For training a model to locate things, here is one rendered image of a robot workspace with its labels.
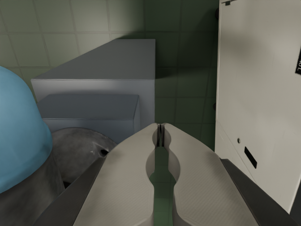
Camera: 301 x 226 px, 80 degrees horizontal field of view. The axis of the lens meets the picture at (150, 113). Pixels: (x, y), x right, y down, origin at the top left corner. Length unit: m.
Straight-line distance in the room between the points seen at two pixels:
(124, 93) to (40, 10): 1.00
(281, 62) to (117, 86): 0.44
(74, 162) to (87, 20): 1.01
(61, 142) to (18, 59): 1.19
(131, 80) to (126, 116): 0.10
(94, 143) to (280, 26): 0.54
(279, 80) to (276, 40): 0.11
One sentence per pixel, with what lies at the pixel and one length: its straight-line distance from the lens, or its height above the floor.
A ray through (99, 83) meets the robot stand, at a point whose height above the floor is 0.80.
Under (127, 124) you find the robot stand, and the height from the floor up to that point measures 0.90.
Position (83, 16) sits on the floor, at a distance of 1.20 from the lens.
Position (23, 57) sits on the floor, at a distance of 1.41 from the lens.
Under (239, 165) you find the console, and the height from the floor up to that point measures 0.47.
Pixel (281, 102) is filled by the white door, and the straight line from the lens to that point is 0.62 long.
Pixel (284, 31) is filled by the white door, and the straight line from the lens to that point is 0.61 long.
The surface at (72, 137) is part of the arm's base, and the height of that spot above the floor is 0.92.
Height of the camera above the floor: 1.13
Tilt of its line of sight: 63 degrees down
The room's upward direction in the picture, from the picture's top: 177 degrees counter-clockwise
